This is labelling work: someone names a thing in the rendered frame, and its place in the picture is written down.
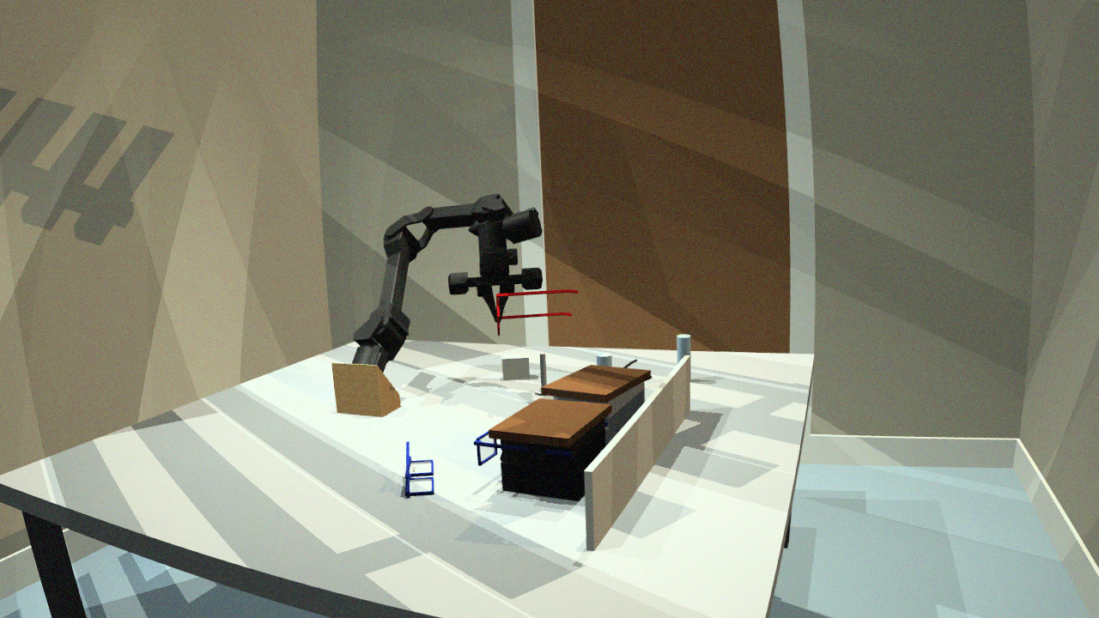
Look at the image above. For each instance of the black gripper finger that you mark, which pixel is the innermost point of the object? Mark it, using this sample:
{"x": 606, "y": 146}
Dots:
{"x": 504, "y": 288}
{"x": 485, "y": 291}

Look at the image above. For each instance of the beige flat panel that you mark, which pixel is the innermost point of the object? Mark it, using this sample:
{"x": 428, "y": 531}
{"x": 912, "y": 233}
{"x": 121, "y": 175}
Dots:
{"x": 614, "y": 476}

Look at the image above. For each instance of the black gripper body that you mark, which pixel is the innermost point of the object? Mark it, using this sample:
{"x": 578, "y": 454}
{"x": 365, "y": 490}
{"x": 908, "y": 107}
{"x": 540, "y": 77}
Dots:
{"x": 530, "y": 278}

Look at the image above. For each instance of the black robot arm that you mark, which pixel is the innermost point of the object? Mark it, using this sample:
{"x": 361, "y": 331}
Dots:
{"x": 489, "y": 218}

